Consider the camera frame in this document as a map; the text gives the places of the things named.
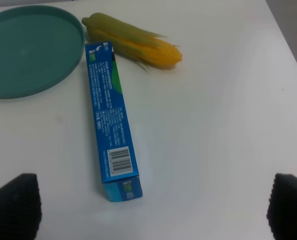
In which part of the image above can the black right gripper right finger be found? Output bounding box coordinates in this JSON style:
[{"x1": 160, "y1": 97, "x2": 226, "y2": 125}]
[{"x1": 266, "y1": 173, "x2": 297, "y2": 240}]

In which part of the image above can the blue toothpaste box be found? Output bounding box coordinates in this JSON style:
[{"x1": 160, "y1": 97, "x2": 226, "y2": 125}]
[{"x1": 85, "y1": 41, "x2": 143, "y2": 202}]

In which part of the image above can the teal round plate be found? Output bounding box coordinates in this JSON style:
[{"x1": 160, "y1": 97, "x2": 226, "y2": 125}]
[{"x1": 0, "y1": 5, "x2": 85, "y2": 99}]

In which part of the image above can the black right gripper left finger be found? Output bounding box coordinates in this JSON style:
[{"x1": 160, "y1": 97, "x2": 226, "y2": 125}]
[{"x1": 0, "y1": 173, "x2": 42, "y2": 240}]

